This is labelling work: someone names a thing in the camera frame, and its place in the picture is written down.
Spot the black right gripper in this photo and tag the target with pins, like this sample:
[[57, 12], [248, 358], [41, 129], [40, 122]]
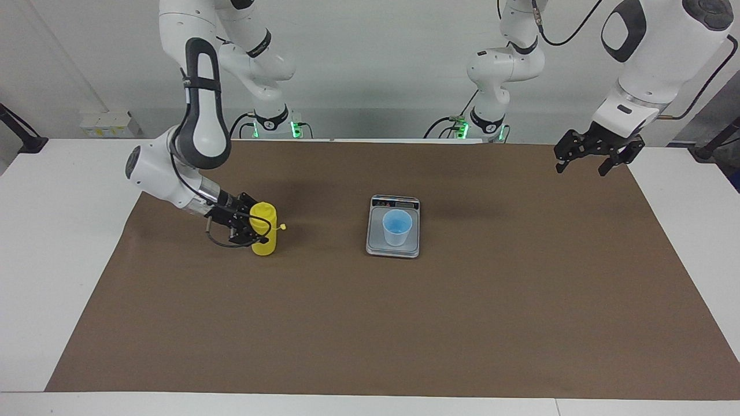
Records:
[[222, 212]]

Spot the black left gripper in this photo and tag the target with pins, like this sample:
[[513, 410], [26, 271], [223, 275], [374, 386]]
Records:
[[607, 141]]

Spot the yellow squeeze bottle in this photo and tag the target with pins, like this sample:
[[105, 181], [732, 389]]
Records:
[[265, 228]]

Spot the light blue plastic cup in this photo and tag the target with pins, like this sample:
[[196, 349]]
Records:
[[397, 231]]

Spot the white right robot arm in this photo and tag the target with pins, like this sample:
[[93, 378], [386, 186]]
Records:
[[199, 110]]

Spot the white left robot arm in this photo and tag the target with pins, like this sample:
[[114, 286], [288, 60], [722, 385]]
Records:
[[659, 52]]

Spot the silver digital kitchen scale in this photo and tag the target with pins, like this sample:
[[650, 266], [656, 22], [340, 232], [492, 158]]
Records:
[[393, 252]]

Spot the black clamp stand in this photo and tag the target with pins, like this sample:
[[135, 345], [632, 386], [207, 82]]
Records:
[[29, 141], [708, 151]]

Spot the brown paper mat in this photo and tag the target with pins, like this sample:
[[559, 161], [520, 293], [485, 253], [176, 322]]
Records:
[[370, 323]]

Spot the white wall socket box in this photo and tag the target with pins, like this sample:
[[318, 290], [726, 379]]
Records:
[[107, 124]]

